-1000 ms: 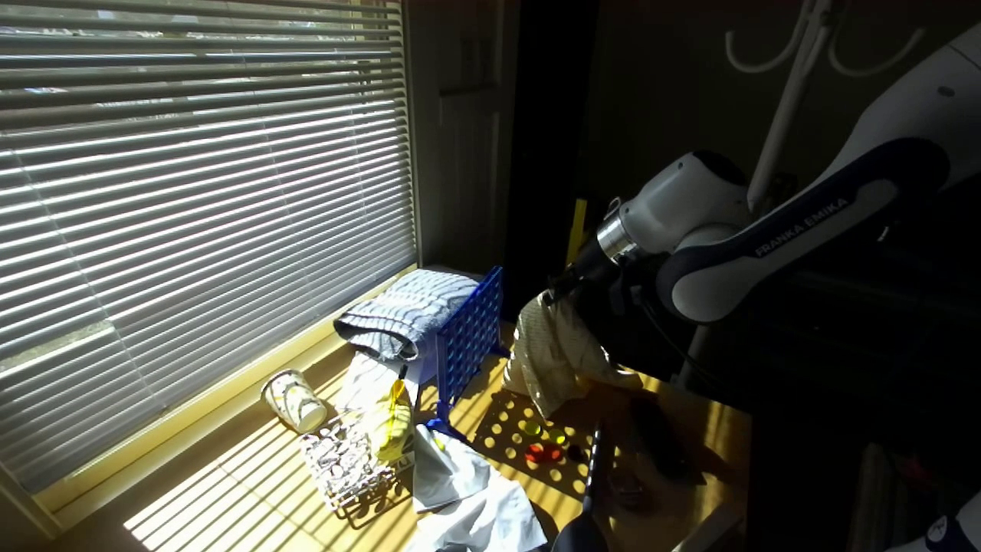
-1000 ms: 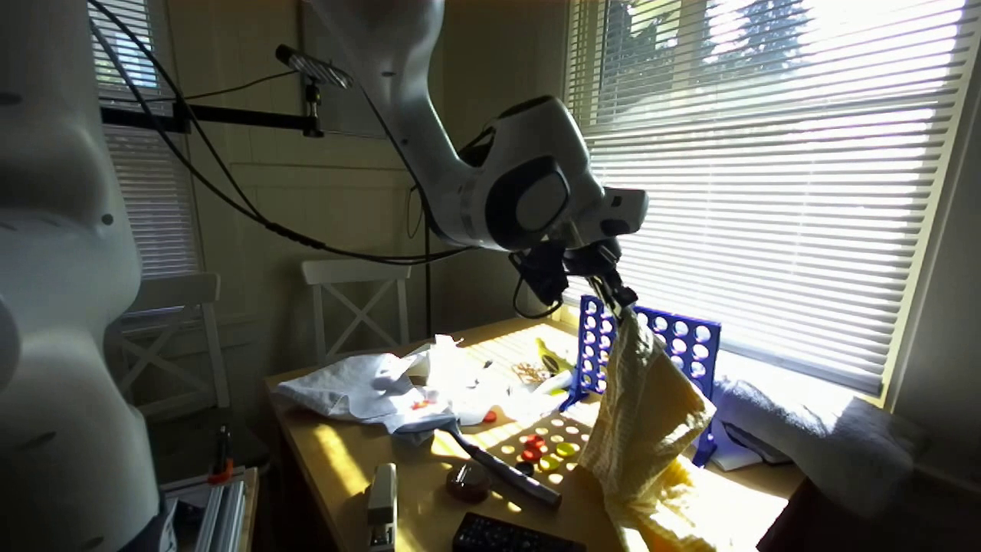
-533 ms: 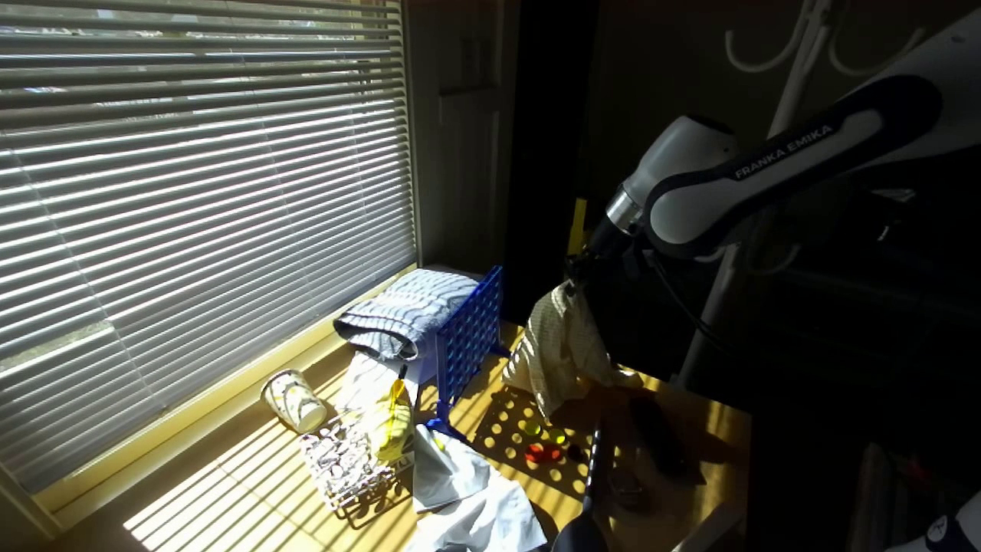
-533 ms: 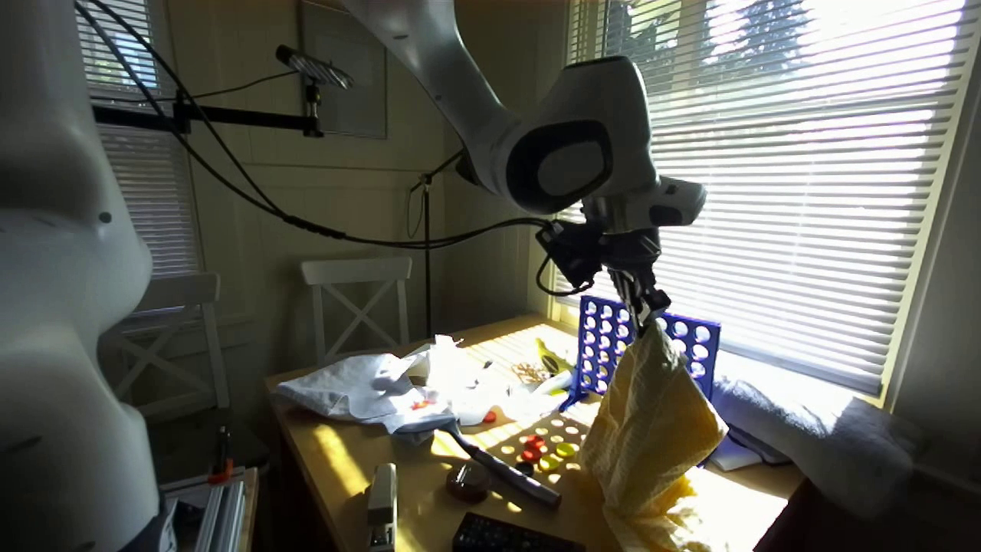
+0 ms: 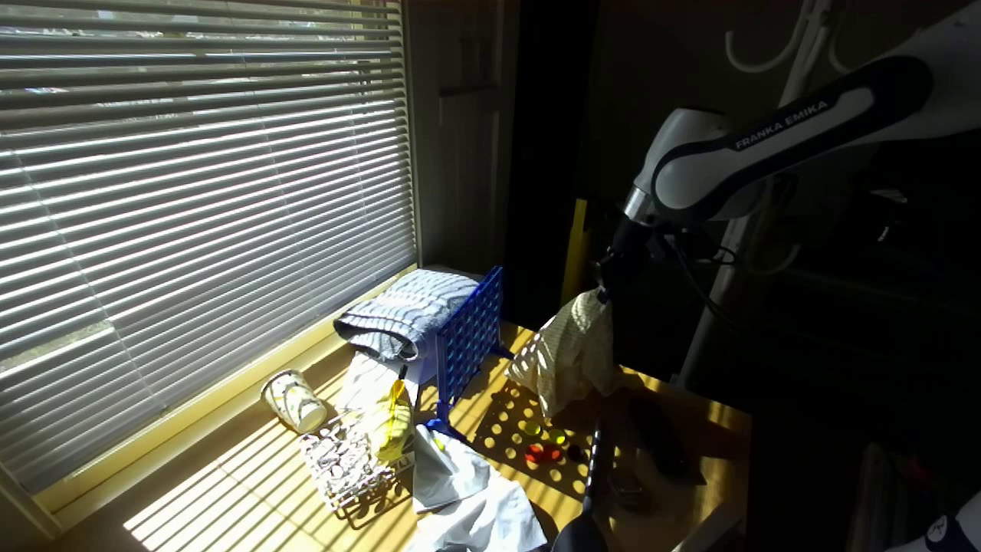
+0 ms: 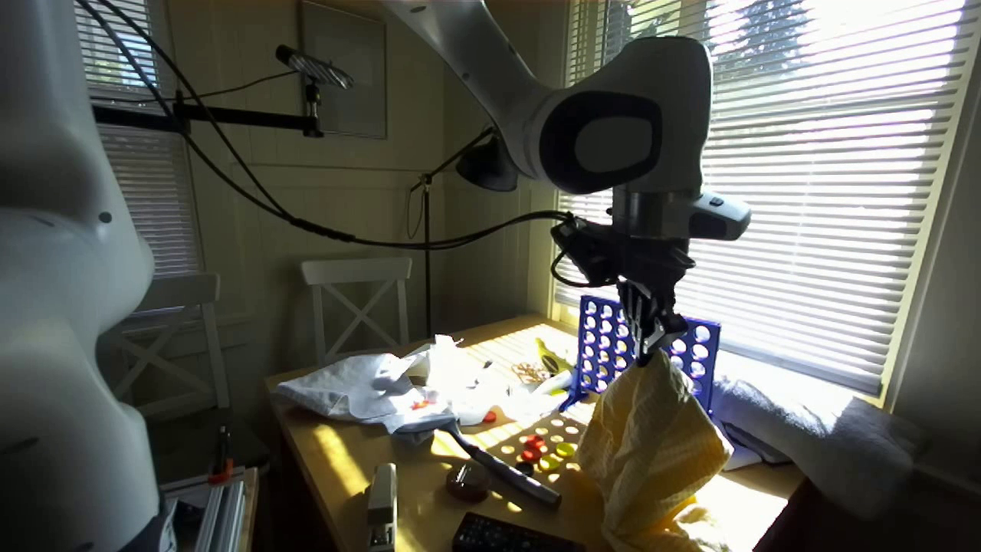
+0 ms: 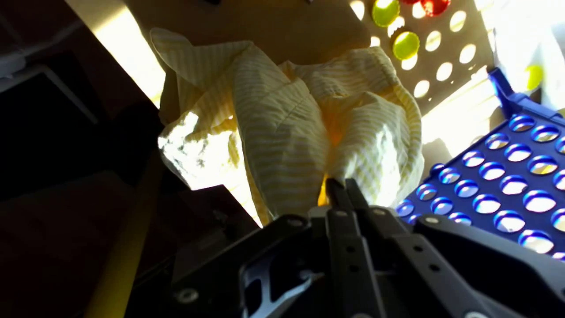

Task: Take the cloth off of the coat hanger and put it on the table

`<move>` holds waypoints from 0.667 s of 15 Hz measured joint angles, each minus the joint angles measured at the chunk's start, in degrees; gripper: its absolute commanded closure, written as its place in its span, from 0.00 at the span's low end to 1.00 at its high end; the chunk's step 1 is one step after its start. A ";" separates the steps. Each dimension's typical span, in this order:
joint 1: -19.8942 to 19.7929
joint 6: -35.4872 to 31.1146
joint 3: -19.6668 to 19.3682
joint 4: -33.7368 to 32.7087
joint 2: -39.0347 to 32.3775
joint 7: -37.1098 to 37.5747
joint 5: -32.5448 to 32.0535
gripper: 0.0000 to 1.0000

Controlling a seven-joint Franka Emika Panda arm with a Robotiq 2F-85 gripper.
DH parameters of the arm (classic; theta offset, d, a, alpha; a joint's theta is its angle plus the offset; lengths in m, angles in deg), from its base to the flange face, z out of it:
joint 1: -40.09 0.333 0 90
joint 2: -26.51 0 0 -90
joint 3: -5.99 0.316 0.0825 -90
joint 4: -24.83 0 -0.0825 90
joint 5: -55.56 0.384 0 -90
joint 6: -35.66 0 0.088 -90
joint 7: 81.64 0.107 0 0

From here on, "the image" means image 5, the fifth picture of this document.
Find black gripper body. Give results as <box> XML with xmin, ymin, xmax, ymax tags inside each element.
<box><xmin>596</xmin><ymin>217</ymin><xmax>669</xmax><ymax>305</ymax></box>

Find white coat hanger stand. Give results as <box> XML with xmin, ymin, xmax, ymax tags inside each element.
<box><xmin>670</xmin><ymin>0</ymin><xmax>853</xmax><ymax>393</ymax></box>

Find blue striped folded cloth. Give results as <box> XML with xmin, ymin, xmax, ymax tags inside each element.
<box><xmin>331</xmin><ymin>266</ymin><xmax>484</xmax><ymax>368</ymax></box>

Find crumpled white cloth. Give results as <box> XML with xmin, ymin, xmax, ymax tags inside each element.
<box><xmin>404</xmin><ymin>420</ymin><xmax>552</xmax><ymax>552</ymax></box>

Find yellow pole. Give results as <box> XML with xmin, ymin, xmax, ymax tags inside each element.
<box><xmin>558</xmin><ymin>192</ymin><xmax>596</xmax><ymax>308</ymax></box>

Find blue connect four grid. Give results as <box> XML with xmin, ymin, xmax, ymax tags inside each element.
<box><xmin>410</xmin><ymin>264</ymin><xmax>508</xmax><ymax>437</ymax></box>

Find yellow snack packet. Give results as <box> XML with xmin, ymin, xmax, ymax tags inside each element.
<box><xmin>366</xmin><ymin>377</ymin><xmax>418</xmax><ymax>465</ymax></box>

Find white cup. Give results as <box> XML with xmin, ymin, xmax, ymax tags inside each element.
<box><xmin>258</xmin><ymin>368</ymin><xmax>338</xmax><ymax>437</ymax></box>

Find large white window blinds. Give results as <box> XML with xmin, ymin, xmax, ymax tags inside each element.
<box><xmin>0</xmin><ymin>0</ymin><xmax>424</xmax><ymax>506</ymax></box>

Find white wire basket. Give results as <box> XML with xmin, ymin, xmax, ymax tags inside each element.
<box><xmin>298</xmin><ymin>412</ymin><xmax>410</xmax><ymax>526</ymax></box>

